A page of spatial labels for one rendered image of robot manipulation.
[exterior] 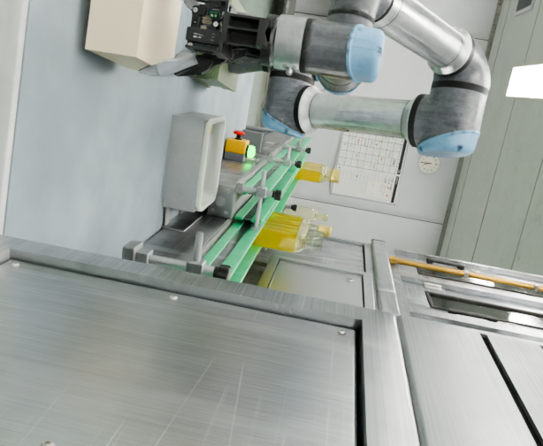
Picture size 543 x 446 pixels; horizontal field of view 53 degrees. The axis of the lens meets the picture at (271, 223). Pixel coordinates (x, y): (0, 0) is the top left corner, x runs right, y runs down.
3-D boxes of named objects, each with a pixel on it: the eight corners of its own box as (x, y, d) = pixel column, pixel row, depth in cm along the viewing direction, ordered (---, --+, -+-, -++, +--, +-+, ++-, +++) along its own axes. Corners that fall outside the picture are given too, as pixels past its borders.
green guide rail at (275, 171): (237, 193, 151) (265, 198, 150) (238, 189, 151) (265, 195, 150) (298, 137, 319) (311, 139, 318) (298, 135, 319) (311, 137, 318)
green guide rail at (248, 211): (233, 219, 153) (261, 224, 152) (234, 215, 153) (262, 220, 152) (296, 149, 321) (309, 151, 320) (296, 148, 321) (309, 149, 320)
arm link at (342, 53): (373, 91, 81) (378, 79, 73) (301, 80, 82) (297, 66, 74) (383, 38, 81) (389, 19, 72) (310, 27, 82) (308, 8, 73)
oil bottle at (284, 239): (231, 241, 159) (303, 255, 157) (233, 223, 157) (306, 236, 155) (235, 235, 164) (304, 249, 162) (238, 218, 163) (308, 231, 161)
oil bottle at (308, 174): (282, 176, 274) (338, 186, 271) (284, 165, 273) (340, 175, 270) (284, 174, 280) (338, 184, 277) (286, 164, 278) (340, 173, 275)
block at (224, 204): (205, 215, 149) (230, 220, 148) (210, 181, 147) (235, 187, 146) (209, 212, 153) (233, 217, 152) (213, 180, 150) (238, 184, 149)
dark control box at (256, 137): (238, 149, 213) (259, 153, 212) (240, 129, 211) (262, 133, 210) (242, 147, 221) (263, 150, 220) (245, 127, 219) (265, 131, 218)
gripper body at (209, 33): (187, -9, 74) (274, 3, 73) (203, 9, 82) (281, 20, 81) (179, 48, 75) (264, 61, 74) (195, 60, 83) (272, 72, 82)
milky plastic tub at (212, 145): (164, 207, 130) (199, 214, 130) (173, 113, 125) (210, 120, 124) (185, 194, 147) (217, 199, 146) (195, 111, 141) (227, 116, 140)
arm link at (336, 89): (372, 36, 92) (377, 14, 81) (358, 102, 92) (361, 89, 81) (326, 28, 92) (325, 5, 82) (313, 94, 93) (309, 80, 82)
